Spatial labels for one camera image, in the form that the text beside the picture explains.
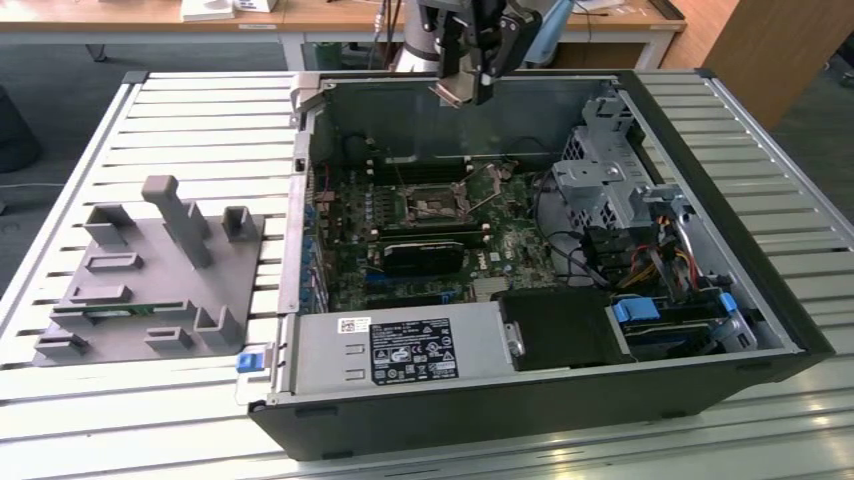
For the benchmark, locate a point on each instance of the white paper box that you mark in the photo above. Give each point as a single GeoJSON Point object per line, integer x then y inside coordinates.
{"type": "Point", "coordinates": [206, 12]}

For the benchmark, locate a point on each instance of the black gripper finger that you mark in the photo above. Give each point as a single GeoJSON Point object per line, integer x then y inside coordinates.
{"type": "Point", "coordinates": [452, 50]}
{"type": "Point", "coordinates": [487, 55]}

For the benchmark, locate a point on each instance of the black PC case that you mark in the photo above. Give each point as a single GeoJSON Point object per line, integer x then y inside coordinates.
{"type": "Point", "coordinates": [467, 425]}

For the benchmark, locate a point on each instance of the green waste bin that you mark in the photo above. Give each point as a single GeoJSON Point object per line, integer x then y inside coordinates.
{"type": "Point", "coordinates": [327, 55]}

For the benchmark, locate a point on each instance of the silver chipset heatsink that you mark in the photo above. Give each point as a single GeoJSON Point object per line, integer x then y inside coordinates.
{"type": "Point", "coordinates": [489, 289]}

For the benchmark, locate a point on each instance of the CPU socket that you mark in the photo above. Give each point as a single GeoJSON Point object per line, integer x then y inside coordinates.
{"type": "Point", "coordinates": [427, 205]}

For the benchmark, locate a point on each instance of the silver CPU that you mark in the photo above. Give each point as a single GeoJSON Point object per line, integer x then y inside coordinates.
{"type": "Point", "coordinates": [449, 94]}

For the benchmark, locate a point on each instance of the wooden desk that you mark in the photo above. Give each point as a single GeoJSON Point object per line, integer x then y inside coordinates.
{"type": "Point", "coordinates": [620, 25]}
{"type": "Point", "coordinates": [100, 25]}

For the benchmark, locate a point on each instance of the grey parts rack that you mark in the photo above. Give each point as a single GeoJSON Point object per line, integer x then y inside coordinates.
{"type": "Point", "coordinates": [166, 290]}

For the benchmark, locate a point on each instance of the metal drive cage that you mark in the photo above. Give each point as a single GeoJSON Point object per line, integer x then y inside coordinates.
{"type": "Point", "coordinates": [600, 175]}

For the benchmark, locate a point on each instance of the wooden cabinet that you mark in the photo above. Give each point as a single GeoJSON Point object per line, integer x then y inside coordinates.
{"type": "Point", "coordinates": [767, 50]}

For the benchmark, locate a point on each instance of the blue disk carrier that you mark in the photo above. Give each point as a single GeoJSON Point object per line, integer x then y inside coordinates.
{"type": "Point", "coordinates": [633, 310]}

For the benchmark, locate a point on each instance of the blue case latch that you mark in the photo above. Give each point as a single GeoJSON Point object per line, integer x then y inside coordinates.
{"type": "Point", "coordinates": [252, 362]}

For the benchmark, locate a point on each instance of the grey card retention bracket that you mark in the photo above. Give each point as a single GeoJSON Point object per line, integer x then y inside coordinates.
{"type": "Point", "coordinates": [307, 85]}

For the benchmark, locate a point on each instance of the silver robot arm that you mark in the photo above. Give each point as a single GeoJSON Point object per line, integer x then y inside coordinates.
{"type": "Point", "coordinates": [420, 55]}

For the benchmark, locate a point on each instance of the white blue box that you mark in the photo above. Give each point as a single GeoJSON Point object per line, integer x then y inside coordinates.
{"type": "Point", "coordinates": [256, 5]}

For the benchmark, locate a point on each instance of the blue plastic tab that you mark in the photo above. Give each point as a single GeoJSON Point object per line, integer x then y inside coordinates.
{"type": "Point", "coordinates": [727, 305]}

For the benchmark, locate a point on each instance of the green RAM stick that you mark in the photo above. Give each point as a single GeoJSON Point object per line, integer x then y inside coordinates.
{"type": "Point", "coordinates": [133, 309]}

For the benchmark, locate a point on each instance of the black graphics card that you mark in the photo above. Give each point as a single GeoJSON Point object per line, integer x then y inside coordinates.
{"type": "Point", "coordinates": [420, 260]}

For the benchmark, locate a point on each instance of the grey power supply unit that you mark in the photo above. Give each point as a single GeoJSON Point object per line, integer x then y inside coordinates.
{"type": "Point", "coordinates": [320, 350]}

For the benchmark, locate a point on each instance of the green motherboard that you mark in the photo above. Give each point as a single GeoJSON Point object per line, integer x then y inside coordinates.
{"type": "Point", "coordinates": [513, 260]}

